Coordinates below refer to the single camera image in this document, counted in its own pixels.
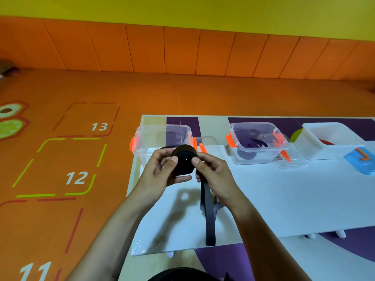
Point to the person's right forearm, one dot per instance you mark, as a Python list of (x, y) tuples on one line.
[(263, 245)]

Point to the black belt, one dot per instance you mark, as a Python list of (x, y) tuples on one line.
[(184, 160)]

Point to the dark coiled belt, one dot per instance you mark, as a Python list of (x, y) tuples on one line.
[(249, 143)]

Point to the person's left forearm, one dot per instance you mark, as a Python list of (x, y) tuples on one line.
[(114, 237)]

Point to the person's right thumb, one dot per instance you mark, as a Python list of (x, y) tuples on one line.
[(197, 161)]

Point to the empty clear bin orange latches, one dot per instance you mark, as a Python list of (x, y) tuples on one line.
[(158, 137)]

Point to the white raised work board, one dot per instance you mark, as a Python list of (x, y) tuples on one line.
[(293, 201)]

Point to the person's left hand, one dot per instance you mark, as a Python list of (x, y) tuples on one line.
[(152, 178)]

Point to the clear lid with orange latch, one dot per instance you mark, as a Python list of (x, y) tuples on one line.
[(296, 160), (209, 141)]

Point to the person's left thumb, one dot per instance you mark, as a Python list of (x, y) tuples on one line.
[(172, 164)]

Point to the white plastic bin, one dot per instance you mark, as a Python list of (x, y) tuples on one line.
[(313, 143)]

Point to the person's right hand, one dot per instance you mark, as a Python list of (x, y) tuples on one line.
[(218, 178)]

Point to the blue card with orange arrow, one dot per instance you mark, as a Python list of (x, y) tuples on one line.
[(361, 160)]

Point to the red item in white bin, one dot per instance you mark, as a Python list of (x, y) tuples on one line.
[(326, 141)]

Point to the clear bin holding belts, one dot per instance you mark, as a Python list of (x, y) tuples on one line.
[(257, 150)]

